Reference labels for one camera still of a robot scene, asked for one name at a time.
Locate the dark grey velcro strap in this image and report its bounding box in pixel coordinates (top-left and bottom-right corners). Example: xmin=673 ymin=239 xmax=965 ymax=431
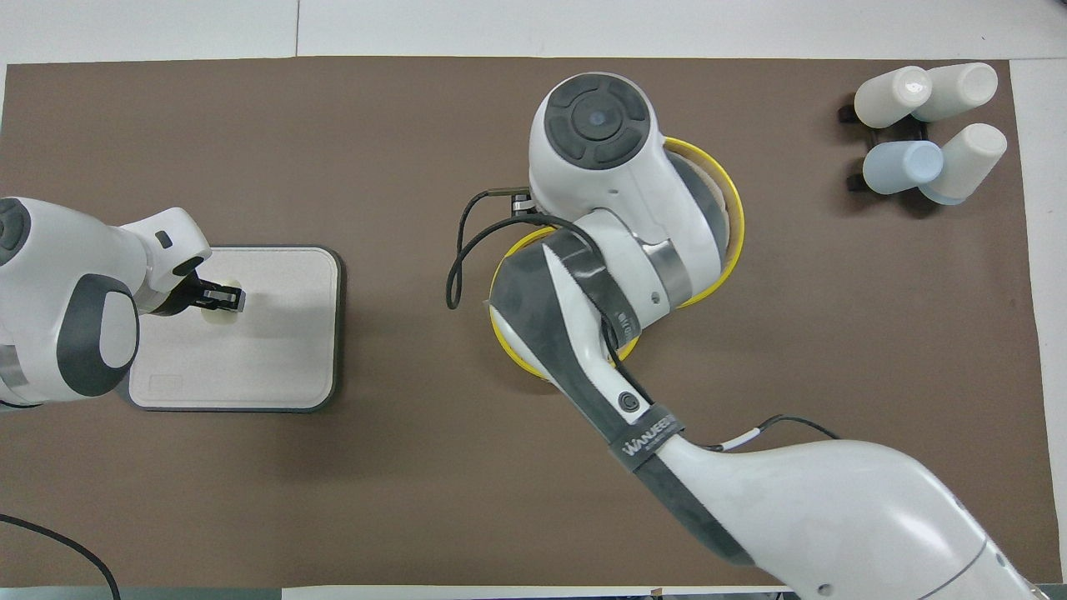
xmin=540 ymin=227 xmax=644 ymax=344

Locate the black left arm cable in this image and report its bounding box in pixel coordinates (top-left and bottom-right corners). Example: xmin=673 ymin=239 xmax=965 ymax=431
xmin=0 ymin=512 xmax=123 ymax=600

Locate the black printed velcro strap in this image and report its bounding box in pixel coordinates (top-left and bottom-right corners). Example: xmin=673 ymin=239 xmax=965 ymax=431
xmin=607 ymin=403 xmax=686 ymax=478

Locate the cream steamed bun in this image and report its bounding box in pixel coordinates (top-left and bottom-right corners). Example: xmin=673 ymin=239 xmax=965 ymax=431
xmin=203 ymin=279 xmax=244 ymax=324

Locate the light blue plastic cup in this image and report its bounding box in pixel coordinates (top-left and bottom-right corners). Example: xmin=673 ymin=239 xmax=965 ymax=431
xmin=862 ymin=140 xmax=944 ymax=196

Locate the brown table mat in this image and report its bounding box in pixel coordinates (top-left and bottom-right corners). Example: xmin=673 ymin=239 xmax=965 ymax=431
xmin=0 ymin=57 xmax=1044 ymax=589

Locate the cream plastic cup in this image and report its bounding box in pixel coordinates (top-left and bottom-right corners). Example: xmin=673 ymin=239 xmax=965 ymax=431
xmin=854 ymin=66 xmax=933 ymax=129

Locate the yellow bamboo steamer base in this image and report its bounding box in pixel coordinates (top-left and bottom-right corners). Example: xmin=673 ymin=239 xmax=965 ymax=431
xmin=488 ymin=225 xmax=643 ymax=384

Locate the white cutting board grey rim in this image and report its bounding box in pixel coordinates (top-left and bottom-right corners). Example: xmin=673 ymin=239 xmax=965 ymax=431
xmin=125 ymin=245 xmax=344 ymax=413

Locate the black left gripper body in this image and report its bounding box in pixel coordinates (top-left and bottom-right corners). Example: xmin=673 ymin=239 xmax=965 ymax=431
xmin=148 ymin=268 xmax=209 ymax=316

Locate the white plastic cup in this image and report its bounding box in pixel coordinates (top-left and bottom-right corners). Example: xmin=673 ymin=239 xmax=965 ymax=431
xmin=913 ymin=62 xmax=999 ymax=123
xmin=919 ymin=123 xmax=1008 ymax=206

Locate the yellow steamer basket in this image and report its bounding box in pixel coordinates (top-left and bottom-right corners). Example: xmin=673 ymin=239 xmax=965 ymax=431
xmin=663 ymin=136 xmax=745 ymax=311

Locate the black cup rack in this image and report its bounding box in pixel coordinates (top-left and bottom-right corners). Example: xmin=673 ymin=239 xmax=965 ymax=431
xmin=838 ymin=98 xmax=931 ymax=198

